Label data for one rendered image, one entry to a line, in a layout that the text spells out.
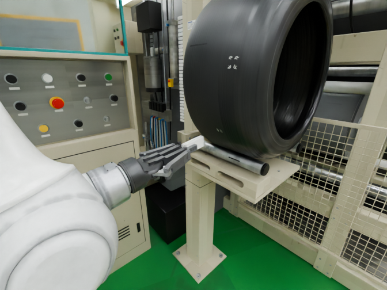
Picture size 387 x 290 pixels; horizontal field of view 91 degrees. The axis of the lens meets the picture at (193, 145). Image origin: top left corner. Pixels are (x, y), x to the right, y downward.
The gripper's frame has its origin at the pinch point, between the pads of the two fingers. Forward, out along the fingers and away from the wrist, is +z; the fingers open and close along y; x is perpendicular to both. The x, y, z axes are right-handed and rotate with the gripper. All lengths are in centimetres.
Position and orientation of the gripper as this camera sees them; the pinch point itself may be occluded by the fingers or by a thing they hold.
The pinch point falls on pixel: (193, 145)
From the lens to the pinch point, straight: 52.2
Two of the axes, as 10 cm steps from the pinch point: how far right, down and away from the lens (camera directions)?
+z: 7.4, -3.6, 5.6
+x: 1.0, 8.9, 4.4
